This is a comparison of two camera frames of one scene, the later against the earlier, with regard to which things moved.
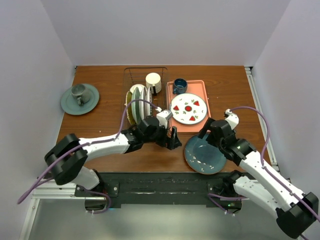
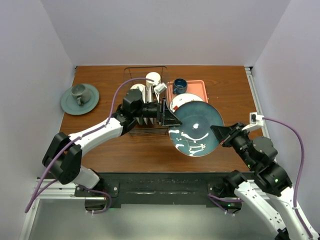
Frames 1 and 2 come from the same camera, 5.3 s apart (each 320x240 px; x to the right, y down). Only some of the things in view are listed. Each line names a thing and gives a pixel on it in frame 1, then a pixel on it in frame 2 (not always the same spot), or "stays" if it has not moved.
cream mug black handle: [153, 80] stays
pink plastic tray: [197, 87] stays
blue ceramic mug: [180, 86] stays
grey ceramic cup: [81, 93] stays
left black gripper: [170, 143] -> [168, 118]
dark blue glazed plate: [204, 157] -> [194, 137]
